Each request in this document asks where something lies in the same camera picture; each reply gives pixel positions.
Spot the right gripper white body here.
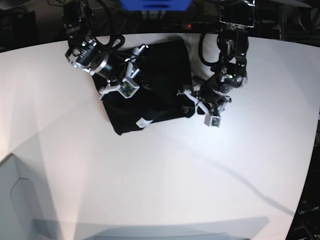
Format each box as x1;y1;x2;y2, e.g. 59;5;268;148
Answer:
99;44;149;100

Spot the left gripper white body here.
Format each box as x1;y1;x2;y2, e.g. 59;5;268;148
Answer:
176;84;232;128

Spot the black T-shirt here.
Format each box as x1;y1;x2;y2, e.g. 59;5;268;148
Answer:
101;37;192;135

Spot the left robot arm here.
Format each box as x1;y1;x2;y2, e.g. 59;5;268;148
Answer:
178;0;255;128

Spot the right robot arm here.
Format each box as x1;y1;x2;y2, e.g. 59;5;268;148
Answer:
62;0;148;99

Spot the black power strip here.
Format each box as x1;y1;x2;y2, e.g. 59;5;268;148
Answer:
162;21;221;33

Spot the blue box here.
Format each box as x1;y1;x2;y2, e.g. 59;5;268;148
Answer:
120;0;193;11

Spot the white bin beside table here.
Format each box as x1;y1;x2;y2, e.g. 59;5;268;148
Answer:
0;152;76;240

